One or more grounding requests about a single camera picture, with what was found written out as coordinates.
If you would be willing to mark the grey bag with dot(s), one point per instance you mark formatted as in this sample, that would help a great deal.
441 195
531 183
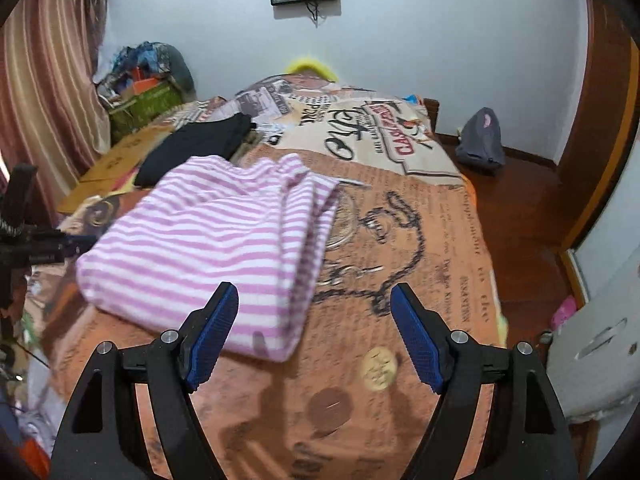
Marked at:
480 140

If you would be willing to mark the striped brown curtain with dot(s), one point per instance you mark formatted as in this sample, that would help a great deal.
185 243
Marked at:
45 85

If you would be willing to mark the printed blanket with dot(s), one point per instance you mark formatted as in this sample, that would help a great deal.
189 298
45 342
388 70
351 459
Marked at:
400 240

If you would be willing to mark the green bin with clutter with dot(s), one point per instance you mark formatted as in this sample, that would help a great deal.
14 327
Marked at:
150 60

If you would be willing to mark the wooden bed frame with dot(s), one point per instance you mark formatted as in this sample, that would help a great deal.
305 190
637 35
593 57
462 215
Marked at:
431 115

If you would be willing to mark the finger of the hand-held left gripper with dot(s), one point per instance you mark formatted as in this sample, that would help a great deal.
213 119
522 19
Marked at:
60 249

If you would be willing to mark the yellow foam bumper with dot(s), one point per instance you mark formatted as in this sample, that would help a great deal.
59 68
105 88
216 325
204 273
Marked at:
305 64

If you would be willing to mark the brown folded board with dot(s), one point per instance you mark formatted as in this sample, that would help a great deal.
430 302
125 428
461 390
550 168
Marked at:
115 160

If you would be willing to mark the pink striped pants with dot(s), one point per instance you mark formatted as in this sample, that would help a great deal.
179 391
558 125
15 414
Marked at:
200 240

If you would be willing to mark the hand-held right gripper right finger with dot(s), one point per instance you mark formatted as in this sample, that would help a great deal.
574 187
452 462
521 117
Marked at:
417 337

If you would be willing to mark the black folded garment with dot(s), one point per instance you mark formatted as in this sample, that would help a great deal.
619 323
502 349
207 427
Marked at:
195 145

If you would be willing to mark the green storage box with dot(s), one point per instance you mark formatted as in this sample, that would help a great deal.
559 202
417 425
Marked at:
145 105

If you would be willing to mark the pink plastic item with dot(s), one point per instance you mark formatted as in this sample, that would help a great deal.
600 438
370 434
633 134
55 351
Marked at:
564 312

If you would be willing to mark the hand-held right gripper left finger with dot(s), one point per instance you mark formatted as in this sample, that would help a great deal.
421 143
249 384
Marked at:
215 337

